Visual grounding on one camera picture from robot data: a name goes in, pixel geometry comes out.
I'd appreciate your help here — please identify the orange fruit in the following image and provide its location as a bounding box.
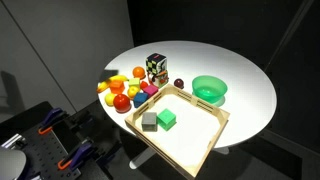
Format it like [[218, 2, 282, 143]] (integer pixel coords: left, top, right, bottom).
[[132, 66, 147, 80]]

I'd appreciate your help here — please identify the silver metal bracket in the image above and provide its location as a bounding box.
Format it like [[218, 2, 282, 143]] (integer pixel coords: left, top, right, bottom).
[[0, 133, 24, 150]]

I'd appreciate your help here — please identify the yellow lemon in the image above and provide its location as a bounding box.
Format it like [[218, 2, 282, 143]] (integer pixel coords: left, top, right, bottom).
[[104, 92, 118, 107]]

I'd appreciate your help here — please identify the magenta block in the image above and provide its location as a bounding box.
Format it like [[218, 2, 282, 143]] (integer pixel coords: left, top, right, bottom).
[[143, 84, 160, 99]]

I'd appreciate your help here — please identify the small red toy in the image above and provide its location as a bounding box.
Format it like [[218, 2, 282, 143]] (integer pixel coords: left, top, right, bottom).
[[139, 80, 150, 91]]

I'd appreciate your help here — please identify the grey block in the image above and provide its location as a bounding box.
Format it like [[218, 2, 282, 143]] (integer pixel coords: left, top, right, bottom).
[[141, 111, 158, 133]]

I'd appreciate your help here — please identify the dark plum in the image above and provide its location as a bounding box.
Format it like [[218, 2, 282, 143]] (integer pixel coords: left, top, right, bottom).
[[173, 78, 185, 90]]

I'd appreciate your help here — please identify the blue block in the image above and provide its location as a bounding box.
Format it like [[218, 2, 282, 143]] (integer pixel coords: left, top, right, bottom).
[[132, 92, 149, 109]]

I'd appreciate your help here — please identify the red tomato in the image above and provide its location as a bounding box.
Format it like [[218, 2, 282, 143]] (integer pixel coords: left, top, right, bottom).
[[112, 93, 132, 114]]

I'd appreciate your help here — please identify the yellow toy apple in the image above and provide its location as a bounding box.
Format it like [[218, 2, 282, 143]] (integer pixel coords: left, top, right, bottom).
[[126, 85, 140, 100]]

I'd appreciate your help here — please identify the yellow banana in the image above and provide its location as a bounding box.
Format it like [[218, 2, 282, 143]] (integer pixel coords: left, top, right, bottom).
[[96, 74, 130, 94]]

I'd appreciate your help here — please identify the light green block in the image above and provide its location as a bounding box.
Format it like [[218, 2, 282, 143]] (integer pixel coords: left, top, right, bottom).
[[128, 77, 141, 89]]

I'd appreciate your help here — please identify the green plastic bowl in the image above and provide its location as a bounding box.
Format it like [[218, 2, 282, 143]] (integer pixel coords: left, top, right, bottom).
[[191, 75, 229, 107]]

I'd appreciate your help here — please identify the grey metal base plate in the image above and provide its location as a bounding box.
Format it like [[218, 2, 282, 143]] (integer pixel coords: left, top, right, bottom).
[[0, 147, 28, 180]]

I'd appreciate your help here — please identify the wooden tray with slotted sides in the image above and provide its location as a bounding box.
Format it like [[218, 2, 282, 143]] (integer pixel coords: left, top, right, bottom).
[[124, 83, 231, 179]]

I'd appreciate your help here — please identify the orange block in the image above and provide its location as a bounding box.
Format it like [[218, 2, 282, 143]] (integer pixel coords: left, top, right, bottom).
[[109, 79, 126, 95]]

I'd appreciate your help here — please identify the black perforated board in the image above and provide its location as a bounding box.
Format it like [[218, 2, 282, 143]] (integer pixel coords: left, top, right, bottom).
[[19, 124, 83, 180]]

